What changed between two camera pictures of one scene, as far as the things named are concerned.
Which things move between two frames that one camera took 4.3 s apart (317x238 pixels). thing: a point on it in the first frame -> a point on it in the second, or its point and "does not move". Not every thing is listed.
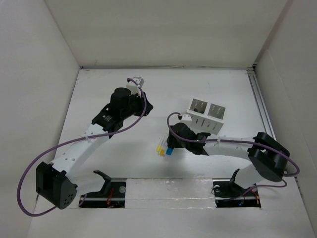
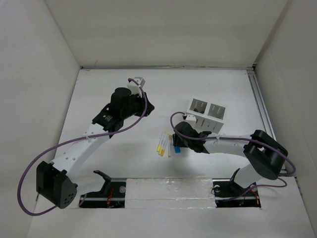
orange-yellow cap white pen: (162, 149) does not move
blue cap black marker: (169, 150) -> (177, 149)
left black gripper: (140, 100) does not move
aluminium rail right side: (260, 104) does not move
